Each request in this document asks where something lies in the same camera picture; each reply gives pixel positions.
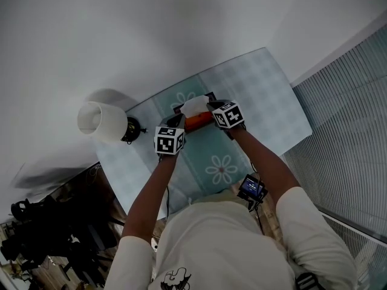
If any black cable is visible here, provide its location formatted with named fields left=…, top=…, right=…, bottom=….
left=249, top=160, right=266, bottom=236

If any white cable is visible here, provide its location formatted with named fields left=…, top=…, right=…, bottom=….
left=85, top=163, right=102, bottom=190

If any dark brown tissue box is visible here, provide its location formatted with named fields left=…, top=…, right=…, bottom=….
left=172, top=91, right=217, bottom=132

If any black device with screen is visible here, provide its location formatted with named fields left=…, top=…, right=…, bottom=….
left=237, top=173, right=269, bottom=213

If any person's right forearm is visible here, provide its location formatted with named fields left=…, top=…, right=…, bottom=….
left=231, top=127, right=300, bottom=205

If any black equipment pile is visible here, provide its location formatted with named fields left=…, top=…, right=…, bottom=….
left=0, top=198, right=126, bottom=286

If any grey window blind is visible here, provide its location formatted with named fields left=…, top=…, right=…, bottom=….
left=320, top=214, right=387, bottom=290
left=284, top=24, right=387, bottom=241

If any person's left forearm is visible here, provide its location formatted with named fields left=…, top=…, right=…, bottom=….
left=122, top=152, right=179, bottom=244

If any person's cream printed shirt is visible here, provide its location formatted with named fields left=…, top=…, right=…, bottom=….
left=104, top=185, right=359, bottom=290

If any checked pale green tablecloth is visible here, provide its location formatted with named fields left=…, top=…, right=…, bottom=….
left=95, top=47, right=313, bottom=220

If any black strap buckle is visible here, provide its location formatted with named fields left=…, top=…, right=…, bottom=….
left=294, top=272, right=326, bottom=290

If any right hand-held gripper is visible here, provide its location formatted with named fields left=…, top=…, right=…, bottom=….
left=206, top=99, right=247, bottom=140

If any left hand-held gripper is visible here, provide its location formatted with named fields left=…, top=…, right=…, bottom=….
left=154, top=113, right=187, bottom=156

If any white shade black table lamp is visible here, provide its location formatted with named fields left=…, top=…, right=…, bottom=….
left=77, top=101, right=148, bottom=145

